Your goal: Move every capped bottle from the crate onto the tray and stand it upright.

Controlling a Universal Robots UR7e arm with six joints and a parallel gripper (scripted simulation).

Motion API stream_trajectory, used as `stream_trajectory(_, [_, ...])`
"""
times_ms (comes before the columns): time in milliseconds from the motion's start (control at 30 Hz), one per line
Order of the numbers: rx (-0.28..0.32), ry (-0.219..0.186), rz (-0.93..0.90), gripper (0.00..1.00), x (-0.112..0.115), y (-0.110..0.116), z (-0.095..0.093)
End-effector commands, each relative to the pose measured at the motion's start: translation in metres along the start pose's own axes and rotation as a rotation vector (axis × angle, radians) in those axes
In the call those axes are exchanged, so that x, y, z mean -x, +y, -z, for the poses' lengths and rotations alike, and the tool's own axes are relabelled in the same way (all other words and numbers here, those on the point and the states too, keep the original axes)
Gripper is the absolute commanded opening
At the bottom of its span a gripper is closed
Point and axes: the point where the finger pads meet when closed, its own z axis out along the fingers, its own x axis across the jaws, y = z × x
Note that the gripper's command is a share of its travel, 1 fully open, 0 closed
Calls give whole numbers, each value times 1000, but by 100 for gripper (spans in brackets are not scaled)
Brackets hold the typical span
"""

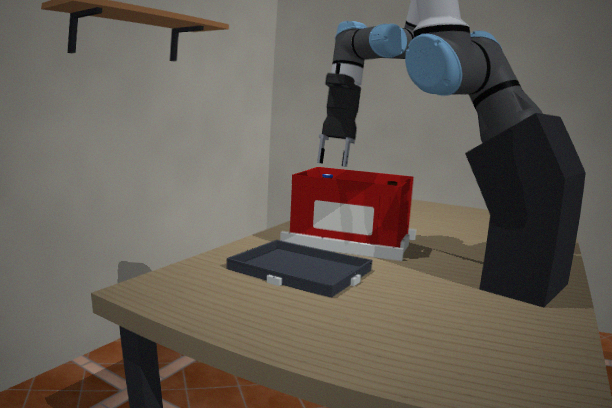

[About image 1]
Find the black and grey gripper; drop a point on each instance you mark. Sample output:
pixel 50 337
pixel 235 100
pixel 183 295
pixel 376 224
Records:
pixel 342 107

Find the red bottle crate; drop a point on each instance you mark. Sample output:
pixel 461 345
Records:
pixel 346 207

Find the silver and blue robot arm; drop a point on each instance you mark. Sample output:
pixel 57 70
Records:
pixel 442 59

